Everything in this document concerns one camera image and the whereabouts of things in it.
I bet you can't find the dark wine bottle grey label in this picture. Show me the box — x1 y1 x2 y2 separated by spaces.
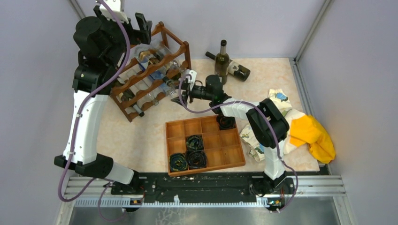
214 39 230 85

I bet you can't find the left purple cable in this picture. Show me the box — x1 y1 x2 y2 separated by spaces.
57 0 131 223

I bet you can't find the rolled dark green tie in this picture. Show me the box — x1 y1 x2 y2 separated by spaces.
168 153 188 172

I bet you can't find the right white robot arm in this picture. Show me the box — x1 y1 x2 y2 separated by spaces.
175 74 290 193

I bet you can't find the purple cable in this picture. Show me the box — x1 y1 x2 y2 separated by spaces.
177 73 299 213
57 0 131 223

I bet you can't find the dark green wine bottle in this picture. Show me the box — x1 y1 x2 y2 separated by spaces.
113 79 145 117

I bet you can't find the blue square glass bottle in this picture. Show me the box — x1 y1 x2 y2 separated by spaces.
146 66 173 96

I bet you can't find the wooden compartment tray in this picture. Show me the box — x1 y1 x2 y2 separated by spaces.
165 116 246 177

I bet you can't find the dinosaur print white cloth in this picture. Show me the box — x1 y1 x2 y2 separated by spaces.
240 89 306 162

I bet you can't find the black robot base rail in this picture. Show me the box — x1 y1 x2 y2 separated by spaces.
64 172 346 211

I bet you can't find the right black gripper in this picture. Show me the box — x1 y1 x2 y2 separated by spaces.
171 80 214 107

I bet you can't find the clear glass bottle back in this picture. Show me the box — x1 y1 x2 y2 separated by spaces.
138 43 181 74

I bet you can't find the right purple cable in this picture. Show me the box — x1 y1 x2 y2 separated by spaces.
177 73 299 213

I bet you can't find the brown wooden wine rack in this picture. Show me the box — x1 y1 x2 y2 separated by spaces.
110 22 191 121

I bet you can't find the lying green wine bottle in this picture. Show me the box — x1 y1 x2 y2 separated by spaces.
205 52 251 83

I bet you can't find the dark wine bottle beige label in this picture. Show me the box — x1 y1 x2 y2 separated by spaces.
162 67 186 85

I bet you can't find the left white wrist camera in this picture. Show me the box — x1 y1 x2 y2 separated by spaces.
98 0 129 23

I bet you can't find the rolled tie orange pattern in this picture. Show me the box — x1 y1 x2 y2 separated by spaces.
216 115 236 130

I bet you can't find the rolled dark blue tie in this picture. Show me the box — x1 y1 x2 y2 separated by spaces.
185 150 207 169

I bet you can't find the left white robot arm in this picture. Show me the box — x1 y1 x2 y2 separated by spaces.
54 9 152 194

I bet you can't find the yellow cloth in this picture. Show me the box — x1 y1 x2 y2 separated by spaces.
289 115 336 164

